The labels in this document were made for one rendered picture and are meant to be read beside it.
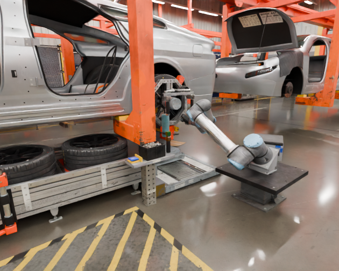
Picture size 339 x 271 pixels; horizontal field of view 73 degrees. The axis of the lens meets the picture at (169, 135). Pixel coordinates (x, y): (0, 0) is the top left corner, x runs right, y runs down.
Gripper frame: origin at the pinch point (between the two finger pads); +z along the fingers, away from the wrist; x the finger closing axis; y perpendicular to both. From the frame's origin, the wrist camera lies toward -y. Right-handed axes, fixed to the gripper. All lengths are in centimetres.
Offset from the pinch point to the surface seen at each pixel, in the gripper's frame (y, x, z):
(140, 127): -62, -52, -43
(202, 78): -2, 66, 8
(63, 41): -135, 23, 230
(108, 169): -57, -99, -35
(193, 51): -37, 78, 8
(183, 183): 15, -68, -54
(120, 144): -54, -74, -20
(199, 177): 31, -52, -54
